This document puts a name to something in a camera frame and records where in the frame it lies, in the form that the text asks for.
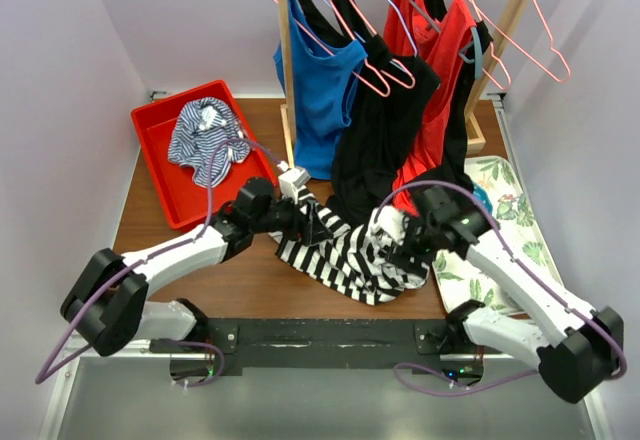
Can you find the blue white striped shirt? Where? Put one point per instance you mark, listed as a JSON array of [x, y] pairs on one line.
[[208, 138]]

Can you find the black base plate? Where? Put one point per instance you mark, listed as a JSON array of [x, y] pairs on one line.
[[320, 344]]

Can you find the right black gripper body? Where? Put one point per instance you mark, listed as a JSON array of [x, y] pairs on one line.
[[419, 241]]

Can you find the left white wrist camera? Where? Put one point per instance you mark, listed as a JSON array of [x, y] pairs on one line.
[[291, 180]]

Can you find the black white striped tank top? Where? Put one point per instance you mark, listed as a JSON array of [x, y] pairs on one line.
[[351, 264]]

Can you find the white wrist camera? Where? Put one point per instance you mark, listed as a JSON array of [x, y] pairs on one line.
[[387, 226], [291, 180]]

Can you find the wooden clothes rack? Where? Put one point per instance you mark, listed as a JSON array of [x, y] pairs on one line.
[[288, 111]]

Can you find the black red tank top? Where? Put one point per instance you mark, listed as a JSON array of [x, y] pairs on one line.
[[451, 168]]

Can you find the blue tank top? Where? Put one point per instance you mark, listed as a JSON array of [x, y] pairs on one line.
[[325, 88]]

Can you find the floral pattern tray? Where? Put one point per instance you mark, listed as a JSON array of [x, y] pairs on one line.
[[456, 279]]

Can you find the aluminium frame rail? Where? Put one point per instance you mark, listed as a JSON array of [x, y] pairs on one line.
[[133, 395]]

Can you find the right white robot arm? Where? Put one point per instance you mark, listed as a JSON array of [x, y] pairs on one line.
[[570, 344]]

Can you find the pink wire hanger far right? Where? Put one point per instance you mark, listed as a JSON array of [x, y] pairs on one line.
[[494, 69]]

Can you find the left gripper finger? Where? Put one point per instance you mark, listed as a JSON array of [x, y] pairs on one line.
[[316, 232], [308, 205]]

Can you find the pink wire hanger left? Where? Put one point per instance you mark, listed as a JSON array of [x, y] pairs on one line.
[[353, 37]]

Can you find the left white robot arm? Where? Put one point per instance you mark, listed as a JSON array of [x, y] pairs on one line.
[[109, 304]]

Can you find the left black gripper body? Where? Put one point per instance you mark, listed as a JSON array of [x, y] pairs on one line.
[[284, 218]]

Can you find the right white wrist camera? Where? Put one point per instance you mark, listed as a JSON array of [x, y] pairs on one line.
[[387, 226]]

